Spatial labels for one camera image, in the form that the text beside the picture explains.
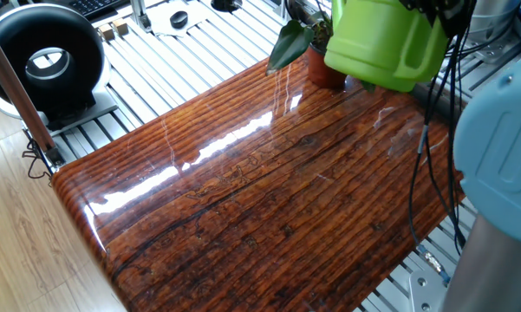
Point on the small black round cap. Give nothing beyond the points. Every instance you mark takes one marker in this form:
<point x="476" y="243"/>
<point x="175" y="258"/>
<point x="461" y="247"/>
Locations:
<point x="179" y="19"/>

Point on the brown diagonal frame bar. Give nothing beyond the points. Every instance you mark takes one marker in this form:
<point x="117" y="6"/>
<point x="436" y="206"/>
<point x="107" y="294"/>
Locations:
<point x="13" y="86"/>

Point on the small wooden cube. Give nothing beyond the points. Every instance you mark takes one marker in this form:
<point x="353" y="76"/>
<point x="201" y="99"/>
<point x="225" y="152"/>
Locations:
<point x="106" y="32"/>
<point x="121" y="27"/>

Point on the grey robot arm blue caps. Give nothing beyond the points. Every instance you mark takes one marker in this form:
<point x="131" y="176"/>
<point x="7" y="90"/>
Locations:
<point x="503" y="151"/>

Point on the small black device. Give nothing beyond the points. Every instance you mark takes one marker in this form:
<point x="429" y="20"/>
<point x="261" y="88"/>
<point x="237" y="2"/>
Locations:
<point x="225" y="4"/>

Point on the green leafy plant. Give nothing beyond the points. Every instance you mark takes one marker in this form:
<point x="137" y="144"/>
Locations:
<point x="290" y="45"/>

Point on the aluminium upright post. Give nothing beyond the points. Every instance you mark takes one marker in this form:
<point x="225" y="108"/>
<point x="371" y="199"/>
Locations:
<point x="141" y="17"/>

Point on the black keyboard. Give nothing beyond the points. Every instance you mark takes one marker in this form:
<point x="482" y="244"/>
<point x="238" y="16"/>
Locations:
<point x="91" y="6"/>

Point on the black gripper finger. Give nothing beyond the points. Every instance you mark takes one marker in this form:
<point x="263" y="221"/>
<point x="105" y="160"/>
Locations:
<point x="455" y="17"/>

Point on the terracotta plant pot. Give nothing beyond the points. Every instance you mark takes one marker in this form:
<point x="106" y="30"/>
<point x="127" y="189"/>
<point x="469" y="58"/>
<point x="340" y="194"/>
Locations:
<point x="323" y="71"/>

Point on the wood grain board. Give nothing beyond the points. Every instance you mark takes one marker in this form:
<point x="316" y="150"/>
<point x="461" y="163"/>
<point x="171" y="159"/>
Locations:
<point x="199" y="242"/>

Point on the green plastic watering can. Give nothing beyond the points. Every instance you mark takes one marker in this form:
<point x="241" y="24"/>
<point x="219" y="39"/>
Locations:
<point x="373" y="47"/>

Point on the silver robot mounting plate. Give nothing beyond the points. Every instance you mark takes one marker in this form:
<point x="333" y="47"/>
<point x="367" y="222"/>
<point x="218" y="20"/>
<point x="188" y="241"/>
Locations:
<point x="425" y="290"/>

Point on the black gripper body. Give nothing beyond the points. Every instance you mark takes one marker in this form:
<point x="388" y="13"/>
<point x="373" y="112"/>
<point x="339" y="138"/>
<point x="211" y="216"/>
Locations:
<point x="416" y="4"/>

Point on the white paper sheet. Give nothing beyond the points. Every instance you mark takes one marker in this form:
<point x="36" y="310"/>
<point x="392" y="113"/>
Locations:
<point x="201" y="17"/>

